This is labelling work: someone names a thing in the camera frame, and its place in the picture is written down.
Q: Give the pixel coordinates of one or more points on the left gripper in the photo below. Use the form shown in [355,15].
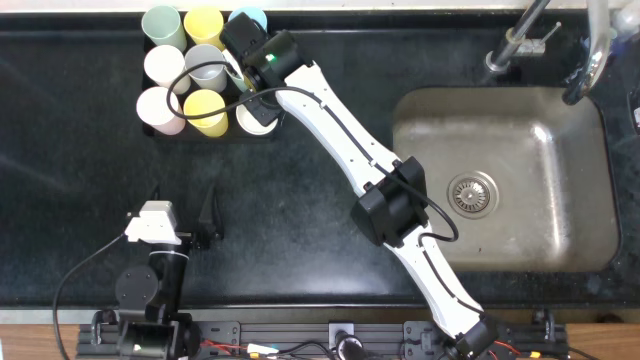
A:
[192,240]

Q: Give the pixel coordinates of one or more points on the pink cup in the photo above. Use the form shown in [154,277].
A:
[156,107]

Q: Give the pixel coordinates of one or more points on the white cup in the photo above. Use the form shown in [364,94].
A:
[250,126]
[164,65]

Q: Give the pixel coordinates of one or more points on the yellow cup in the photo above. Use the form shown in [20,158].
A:
[202,102]
[204,25]

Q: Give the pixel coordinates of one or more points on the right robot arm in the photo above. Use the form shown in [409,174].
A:
[340,135]

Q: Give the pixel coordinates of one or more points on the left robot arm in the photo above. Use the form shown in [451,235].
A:
[167,280]

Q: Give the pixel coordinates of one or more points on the black tray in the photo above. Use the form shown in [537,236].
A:
[231,132]

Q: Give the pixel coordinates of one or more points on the green cup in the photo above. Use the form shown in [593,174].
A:
[234,75]
[162,27]

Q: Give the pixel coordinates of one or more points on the grey cup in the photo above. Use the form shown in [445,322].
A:
[202,57]

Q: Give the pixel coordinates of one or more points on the blue cup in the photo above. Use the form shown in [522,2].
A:
[252,14]

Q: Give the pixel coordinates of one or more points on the steel sink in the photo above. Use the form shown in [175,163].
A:
[550,150]

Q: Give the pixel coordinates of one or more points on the steel tap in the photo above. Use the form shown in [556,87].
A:
[515,36]

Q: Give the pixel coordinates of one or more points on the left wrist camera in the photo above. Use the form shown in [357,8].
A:
[152,222]

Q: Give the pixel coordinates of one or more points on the mounting rail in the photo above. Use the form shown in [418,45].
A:
[280,332]

